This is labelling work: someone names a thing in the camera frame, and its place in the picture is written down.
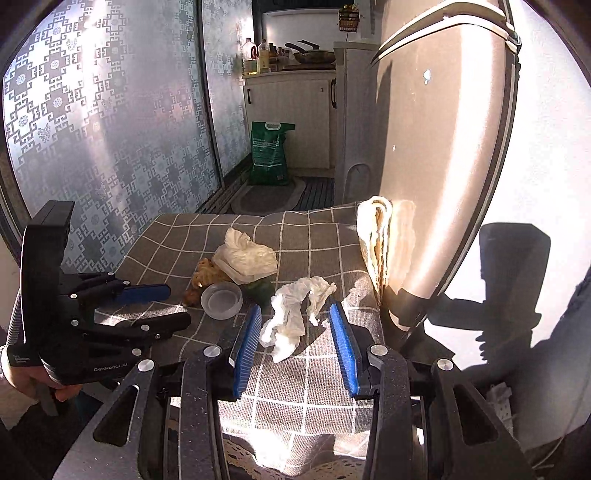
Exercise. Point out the grey checked tablecloth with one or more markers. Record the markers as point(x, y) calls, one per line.
point(314, 240)

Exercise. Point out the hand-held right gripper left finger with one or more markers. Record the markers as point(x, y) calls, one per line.
point(247, 341)

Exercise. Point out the white tall cabinet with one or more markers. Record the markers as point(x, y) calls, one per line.
point(355, 115)

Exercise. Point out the grey oval rug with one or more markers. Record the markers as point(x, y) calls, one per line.
point(265, 198)

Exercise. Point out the green wrapper scrap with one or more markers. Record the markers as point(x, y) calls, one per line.
point(258, 291)

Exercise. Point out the white paper tissue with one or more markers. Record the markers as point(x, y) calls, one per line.
point(286, 323)

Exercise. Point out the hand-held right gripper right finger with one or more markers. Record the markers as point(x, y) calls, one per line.
point(344, 350)

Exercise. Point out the person's left hand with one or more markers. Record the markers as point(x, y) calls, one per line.
point(27, 381)

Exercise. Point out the white lace cloth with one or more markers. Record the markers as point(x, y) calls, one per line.
point(251, 464)

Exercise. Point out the brown food peel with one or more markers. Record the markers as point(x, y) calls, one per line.
point(205, 277)

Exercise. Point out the frying pan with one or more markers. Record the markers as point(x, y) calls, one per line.
point(314, 57)

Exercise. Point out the wide patterned glass sliding door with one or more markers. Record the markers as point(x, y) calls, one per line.
point(115, 138)

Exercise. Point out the white perforated basket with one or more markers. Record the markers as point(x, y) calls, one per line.
point(498, 406)

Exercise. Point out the narrow patterned glass sliding door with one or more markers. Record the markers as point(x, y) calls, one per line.
point(226, 92)

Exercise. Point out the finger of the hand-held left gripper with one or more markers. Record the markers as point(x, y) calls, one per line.
point(143, 293)
point(157, 325)

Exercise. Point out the wall spice rack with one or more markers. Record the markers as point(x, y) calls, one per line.
point(348, 18)

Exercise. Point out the crumpled white plastic wrapper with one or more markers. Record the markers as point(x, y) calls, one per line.
point(244, 263)

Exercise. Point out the white kitchen cabinet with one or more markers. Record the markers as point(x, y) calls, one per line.
point(291, 110)

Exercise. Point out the clear plastic lid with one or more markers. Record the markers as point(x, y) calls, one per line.
point(221, 302)

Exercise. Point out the beige refrigerator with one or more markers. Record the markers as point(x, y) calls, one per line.
point(438, 138)

